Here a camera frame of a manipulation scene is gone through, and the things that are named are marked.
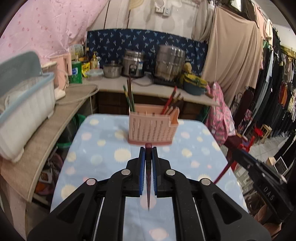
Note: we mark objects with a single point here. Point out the navy printed cloth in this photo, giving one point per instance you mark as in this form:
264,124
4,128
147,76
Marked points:
138,39

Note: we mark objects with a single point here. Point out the small wooden stool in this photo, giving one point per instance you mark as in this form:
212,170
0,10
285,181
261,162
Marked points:
266,132

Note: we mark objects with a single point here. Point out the pink perforated utensil holder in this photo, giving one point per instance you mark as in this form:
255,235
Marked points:
150,127

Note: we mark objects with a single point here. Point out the yellow pump bottle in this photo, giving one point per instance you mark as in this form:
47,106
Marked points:
94,62

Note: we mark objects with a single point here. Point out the wooden countertop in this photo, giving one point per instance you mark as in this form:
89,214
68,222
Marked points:
34,139

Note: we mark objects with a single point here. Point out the black induction cooker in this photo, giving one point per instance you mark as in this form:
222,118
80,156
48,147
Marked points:
166,82

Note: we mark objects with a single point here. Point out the pink dotted sheet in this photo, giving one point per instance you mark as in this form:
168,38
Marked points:
46,27

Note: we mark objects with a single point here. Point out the small steel pot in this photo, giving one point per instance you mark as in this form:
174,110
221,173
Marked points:
112,70

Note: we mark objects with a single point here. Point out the red plastic stool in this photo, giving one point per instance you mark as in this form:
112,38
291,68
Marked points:
247,143

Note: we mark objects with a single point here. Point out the dark sauce bottle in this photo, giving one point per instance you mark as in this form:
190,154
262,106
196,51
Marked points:
87,55

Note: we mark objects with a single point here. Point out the green chopstick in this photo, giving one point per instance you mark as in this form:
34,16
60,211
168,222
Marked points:
127,98

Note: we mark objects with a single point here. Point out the green bucket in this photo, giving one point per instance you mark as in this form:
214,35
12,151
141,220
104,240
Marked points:
67,136

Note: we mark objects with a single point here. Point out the row of hanging clothes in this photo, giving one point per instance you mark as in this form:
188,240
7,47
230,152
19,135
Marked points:
277,81

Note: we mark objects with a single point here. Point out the beige curtain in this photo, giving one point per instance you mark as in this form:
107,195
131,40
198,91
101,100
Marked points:
231,58

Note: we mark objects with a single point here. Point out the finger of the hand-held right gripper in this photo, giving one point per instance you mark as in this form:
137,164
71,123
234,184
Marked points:
266,172

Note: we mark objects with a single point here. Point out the white wall socket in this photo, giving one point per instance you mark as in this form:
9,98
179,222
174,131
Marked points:
163,11

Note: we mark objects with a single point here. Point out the steel rice cooker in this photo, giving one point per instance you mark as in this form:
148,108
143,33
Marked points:
134,62

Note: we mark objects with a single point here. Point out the blue basin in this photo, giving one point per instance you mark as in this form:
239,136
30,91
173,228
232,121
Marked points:
194,90

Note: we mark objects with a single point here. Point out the large steel stockpot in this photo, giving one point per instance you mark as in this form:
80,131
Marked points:
170,62

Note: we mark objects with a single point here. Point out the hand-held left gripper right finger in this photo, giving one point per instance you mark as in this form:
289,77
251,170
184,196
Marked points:
154,176

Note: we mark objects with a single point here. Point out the clear plastic food container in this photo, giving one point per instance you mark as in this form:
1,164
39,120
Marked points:
95,74

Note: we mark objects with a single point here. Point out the light blue dotted tablecloth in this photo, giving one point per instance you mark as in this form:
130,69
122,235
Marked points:
104,157

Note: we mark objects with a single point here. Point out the pink floral cloth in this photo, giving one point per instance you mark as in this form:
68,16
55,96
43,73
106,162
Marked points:
219,115

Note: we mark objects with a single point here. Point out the person's right hand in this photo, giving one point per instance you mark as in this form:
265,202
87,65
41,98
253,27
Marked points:
266,217

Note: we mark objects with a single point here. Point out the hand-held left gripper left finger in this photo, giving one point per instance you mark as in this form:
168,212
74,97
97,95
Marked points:
141,176

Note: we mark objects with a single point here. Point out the maroon chopstick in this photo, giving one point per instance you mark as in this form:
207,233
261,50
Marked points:
148,185
176,100
130,88

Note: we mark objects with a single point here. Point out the yellow packet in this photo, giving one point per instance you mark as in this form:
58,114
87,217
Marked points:
86,69

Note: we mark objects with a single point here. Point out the brown chopstick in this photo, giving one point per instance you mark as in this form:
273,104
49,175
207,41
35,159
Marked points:
179,103
128,88

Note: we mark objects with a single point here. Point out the pink kettle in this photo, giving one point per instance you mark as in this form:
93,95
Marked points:
62,69

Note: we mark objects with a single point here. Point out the red chopstick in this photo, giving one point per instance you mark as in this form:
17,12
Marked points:
171,98
222,173

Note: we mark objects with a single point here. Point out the grey green drainer lid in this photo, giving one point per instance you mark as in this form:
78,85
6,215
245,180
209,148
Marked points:
20,64

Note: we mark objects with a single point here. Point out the white dish drainer box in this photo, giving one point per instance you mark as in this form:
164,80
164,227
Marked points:
27,115

